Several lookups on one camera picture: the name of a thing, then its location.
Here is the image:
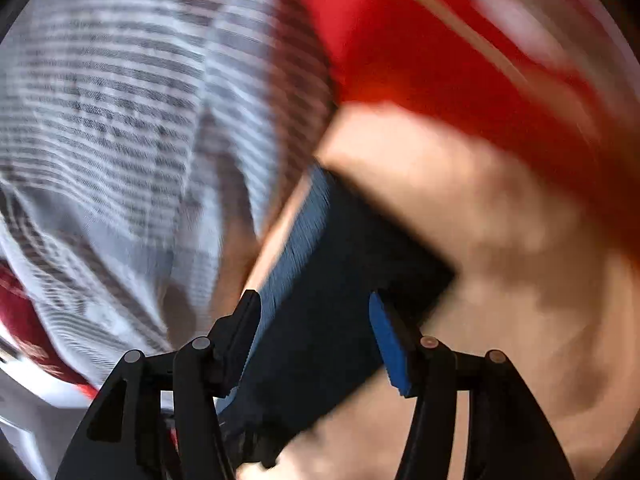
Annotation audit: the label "red cloth at left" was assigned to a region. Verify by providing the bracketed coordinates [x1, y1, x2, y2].
[1, 262, 98, 400]

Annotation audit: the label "grey striped duvet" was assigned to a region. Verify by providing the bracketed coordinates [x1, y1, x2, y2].
[1, 0, 332, 385]

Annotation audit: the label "peach bed sheet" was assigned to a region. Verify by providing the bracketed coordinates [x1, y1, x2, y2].
[209, 102, 640, 480]

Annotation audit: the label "red embroidered pillow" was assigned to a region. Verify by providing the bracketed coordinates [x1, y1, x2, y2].
[302, 0, 639, 255]

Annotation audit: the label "black pants with patterned stripe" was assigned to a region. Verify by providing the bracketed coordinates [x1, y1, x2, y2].
[218, 166, 456, 468]

